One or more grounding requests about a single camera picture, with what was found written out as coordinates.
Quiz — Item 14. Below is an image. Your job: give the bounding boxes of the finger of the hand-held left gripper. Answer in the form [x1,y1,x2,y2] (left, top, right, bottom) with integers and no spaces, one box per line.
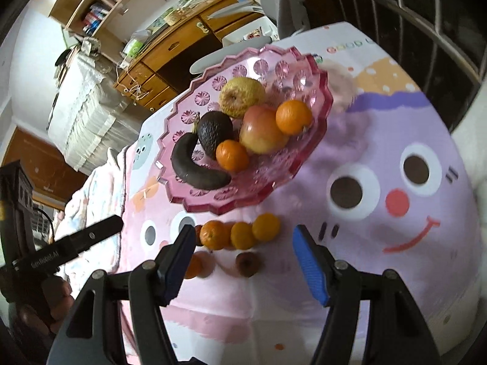
[55,215,124,260]

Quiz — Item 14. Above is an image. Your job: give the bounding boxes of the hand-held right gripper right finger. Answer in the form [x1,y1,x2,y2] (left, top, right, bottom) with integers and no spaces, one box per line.
[292,224,443,365]

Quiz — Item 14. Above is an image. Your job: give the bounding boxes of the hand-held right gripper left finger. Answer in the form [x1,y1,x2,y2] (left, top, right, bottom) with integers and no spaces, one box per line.
[51,224,197,365]

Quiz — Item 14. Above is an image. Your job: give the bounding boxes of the orange tangerine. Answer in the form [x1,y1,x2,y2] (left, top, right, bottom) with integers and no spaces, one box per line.
[184,253,214,279]
[275,99,314,136]
[199,220,232,251]
[215,139,251,172]

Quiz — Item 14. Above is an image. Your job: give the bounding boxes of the small yellow-orange tangerine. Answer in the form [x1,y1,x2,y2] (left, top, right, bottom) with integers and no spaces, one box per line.
[252,213,282,243]
[230,221,257,250]

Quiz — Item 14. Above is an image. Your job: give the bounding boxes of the blackened banana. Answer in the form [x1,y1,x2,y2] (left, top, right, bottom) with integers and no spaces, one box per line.
[171,116,233,190]

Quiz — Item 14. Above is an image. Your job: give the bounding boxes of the dark green avocado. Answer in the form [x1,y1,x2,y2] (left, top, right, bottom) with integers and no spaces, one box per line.
[197,111,235,161]

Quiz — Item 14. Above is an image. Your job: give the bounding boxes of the red apple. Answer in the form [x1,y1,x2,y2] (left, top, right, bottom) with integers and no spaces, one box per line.
[239,105,290,155]

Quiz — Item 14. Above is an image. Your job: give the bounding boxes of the yellow spotted pear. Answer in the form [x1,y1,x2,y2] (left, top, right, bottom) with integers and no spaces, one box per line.
[219,77,266,119]

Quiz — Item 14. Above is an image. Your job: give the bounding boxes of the pink plastic fruit bowl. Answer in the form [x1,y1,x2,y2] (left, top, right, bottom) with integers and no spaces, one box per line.
[156,45,335,214]

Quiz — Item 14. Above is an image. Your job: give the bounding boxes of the person's left hand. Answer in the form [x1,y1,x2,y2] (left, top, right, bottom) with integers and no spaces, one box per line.
[40,276,75,325]

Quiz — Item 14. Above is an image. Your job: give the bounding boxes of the pastel patterned fleece blanket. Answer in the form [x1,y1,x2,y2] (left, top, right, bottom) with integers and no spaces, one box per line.
[53,148,128,287]

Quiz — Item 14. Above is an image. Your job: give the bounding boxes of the brown wooden door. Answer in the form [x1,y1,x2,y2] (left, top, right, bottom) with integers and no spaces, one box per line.
[0,127,89,210]

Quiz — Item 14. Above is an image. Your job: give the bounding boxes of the white lace cover cloth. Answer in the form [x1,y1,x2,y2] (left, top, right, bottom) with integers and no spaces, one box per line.
[47,47,142,172]

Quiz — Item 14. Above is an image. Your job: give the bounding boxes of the cartoon printed tablecloth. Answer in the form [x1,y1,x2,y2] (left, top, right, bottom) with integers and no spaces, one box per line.
[114,21,481,365]

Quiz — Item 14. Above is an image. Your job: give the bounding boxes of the black hat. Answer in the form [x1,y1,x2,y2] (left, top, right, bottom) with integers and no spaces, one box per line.
[55,48,75,68]

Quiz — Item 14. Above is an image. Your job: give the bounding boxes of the green tissue pack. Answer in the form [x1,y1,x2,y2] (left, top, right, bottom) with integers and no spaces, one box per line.
[122,37,148,58]

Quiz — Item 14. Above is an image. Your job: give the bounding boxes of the wooden desk with drawers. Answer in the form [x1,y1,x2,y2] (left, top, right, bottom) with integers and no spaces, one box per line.
[113,0,268,112]

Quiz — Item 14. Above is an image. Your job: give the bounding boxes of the row of books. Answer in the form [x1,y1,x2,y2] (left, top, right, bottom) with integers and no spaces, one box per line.
[81,0,131,36]

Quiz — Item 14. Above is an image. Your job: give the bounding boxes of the wooden bookshelf hutch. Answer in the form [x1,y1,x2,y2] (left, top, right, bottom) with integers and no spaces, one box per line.
[49,0,246,47]

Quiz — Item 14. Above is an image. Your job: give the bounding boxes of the metal window grille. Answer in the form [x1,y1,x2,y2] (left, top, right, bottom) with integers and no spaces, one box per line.
[292,0,487,132]

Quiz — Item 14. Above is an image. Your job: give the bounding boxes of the grey office chair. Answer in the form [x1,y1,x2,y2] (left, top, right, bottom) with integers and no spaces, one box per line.
[189,0,307,77]

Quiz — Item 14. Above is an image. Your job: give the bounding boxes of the black cable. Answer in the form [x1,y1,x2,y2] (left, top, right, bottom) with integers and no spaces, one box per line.
[33,206,54,245]

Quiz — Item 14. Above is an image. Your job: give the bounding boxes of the white charger cable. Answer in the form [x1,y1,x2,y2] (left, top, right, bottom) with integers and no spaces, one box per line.
[115,57,151,103]

